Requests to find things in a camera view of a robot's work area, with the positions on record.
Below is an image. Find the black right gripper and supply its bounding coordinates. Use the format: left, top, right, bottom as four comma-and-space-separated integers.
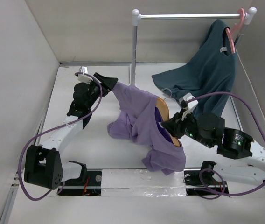
161, 107, 214, 148

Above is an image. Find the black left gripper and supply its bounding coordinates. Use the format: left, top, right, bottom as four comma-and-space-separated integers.
86, 74, 117, 109

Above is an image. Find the wooden clothes hanger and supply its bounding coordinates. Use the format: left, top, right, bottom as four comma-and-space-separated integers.
156, 97, 181, 147

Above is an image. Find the purple t shirt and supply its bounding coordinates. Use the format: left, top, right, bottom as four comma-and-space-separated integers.
107, 83, 186, 175

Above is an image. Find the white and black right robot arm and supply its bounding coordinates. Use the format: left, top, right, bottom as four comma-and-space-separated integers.
161, 110, 265, 186

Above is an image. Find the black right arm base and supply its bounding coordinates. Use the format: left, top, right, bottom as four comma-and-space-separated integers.
183, 161, 229, 198

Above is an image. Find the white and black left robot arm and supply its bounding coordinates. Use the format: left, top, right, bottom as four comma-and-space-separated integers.
24, 72, 118, 190

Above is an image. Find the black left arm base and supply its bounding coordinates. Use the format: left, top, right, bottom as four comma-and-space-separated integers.
57, 161, 102, 196

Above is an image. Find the dark teal t shirt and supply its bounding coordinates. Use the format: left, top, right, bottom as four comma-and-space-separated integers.
151, 19, 238, 117

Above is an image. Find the pink plastic clothes hanger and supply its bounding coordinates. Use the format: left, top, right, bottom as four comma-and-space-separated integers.
224, 8, 247, 54

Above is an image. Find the white and silver clothes rack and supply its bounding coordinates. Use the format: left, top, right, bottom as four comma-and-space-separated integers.
130, 7, 257, 85

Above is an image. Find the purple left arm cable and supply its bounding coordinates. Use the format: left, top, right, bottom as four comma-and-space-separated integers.
17, 72, 104, 202

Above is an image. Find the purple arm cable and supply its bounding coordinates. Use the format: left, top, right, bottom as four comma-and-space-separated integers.
185, 91, 265, 199
17, 72, 104, 202

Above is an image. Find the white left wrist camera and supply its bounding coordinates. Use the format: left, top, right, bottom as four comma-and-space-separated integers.
75, 66, 92, 84

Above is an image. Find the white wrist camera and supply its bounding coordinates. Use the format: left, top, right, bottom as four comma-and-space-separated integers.
179, 93, 198, 120
75, 66, 92, 84

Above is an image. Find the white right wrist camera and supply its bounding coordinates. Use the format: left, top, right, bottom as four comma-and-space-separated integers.
179, 93, 198, 120

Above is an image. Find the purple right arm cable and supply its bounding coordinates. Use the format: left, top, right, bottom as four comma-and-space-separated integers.
185, 91, 265, 199

